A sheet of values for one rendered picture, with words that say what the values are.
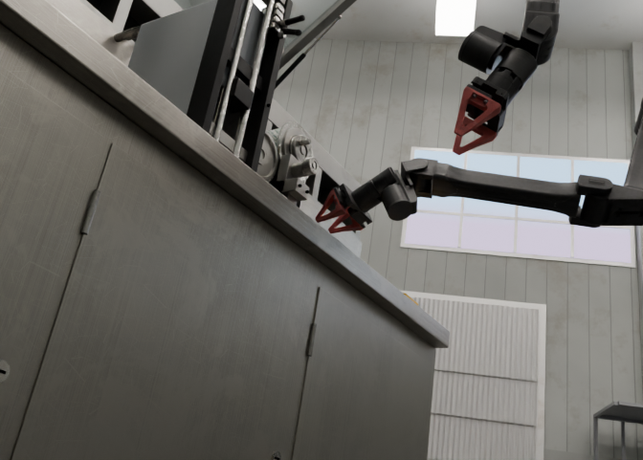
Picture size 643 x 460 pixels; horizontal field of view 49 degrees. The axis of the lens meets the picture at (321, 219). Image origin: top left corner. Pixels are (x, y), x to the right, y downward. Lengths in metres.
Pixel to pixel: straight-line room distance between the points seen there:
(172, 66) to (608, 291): 7.10
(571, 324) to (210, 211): 7.18
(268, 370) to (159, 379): 0.23
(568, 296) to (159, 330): 7.37
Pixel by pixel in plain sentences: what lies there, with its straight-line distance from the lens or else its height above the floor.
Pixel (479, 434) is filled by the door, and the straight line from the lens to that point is 7.59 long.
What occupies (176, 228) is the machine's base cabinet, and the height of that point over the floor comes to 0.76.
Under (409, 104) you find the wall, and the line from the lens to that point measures 9.16.
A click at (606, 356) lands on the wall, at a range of 8.02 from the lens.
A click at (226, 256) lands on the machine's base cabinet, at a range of 1.03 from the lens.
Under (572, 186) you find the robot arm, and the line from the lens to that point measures 1.58.
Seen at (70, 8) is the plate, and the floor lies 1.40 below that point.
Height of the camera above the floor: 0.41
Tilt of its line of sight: 25 degrees up
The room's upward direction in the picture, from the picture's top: 9 degrees clockwise
